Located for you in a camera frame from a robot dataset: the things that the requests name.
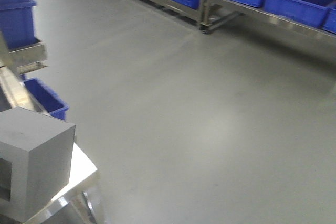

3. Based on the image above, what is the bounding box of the gray hollow cube base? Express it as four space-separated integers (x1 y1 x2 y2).
1 107 76 222

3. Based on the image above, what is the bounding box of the small blue bin under table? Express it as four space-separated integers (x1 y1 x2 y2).
23 78 69 120

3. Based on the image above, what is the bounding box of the large blue bin right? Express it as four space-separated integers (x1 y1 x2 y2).
1 0 36 49

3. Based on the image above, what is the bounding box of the steel rack frame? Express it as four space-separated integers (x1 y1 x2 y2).
1 36 49 115

